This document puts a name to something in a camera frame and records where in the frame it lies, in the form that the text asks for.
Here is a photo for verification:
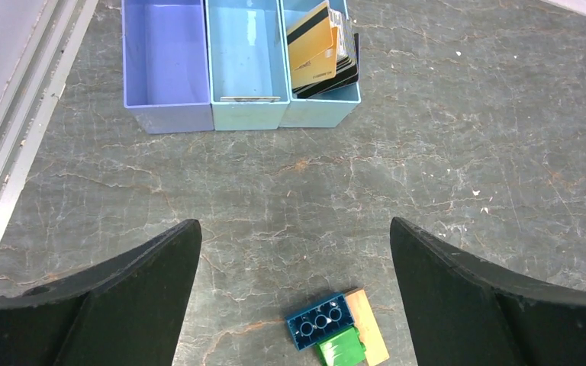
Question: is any green toy brick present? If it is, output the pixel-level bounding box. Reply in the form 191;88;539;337
316;326;366;366

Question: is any purple plastic bin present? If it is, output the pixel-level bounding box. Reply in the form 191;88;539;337
121;1;214;134

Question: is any wooden block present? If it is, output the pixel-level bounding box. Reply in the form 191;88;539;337
345;288;390;366

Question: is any silver credit card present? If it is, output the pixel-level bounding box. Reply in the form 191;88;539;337
220;96;280;103

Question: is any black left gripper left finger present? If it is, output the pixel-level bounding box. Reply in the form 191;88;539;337
0;220;202;365

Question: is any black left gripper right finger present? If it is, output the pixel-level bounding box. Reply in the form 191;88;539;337
390;217;586;365

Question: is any light blue middle bin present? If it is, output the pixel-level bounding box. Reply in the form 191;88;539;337
204;1;289;131

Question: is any gold credit card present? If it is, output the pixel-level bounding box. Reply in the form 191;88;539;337
286;1;338;88

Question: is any light blue bin with cards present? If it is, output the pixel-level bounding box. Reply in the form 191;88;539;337
279;1;361;128

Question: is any stack of dark cards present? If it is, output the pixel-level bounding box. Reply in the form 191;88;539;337
292;8;360;99

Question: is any aluminium frame rail left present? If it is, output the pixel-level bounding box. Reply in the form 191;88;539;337
0;1;97;242

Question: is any blue toy brick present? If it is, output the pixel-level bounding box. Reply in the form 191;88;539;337
285;293;355;351

